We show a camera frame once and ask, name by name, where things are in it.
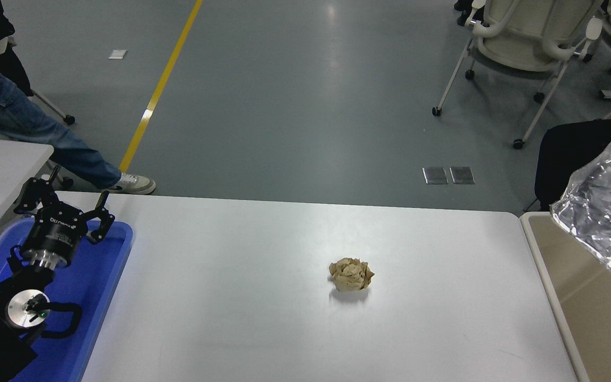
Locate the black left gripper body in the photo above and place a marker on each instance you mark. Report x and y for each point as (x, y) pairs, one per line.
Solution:
(54, 234)

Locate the foil tray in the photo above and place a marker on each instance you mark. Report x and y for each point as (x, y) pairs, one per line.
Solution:
(602, 207)

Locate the tan paper ball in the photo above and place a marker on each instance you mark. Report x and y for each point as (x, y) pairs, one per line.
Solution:
(351, 275)

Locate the blue plastic tray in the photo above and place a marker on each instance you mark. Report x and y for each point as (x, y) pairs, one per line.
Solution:
(93, 298)

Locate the grey rolling chair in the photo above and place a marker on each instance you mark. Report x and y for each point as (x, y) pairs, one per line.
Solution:
(68, 120)

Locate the person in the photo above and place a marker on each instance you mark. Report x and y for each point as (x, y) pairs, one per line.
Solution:
(19, 122)
(565, 154)
(468, 16)

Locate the large pale bin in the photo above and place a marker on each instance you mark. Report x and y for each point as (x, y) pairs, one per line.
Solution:
(602, 329)

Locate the black jacket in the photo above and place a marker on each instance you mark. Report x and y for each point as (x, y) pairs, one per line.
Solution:
(16, 74)

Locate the white paper scrap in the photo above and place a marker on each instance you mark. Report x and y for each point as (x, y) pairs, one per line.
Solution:
(118, 54)

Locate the metal floor plate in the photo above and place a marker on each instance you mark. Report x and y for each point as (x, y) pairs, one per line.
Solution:
(435, 175)
(462, 175)

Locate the white rolling chair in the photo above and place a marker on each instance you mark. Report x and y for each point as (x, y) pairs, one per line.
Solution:
(518, 38)

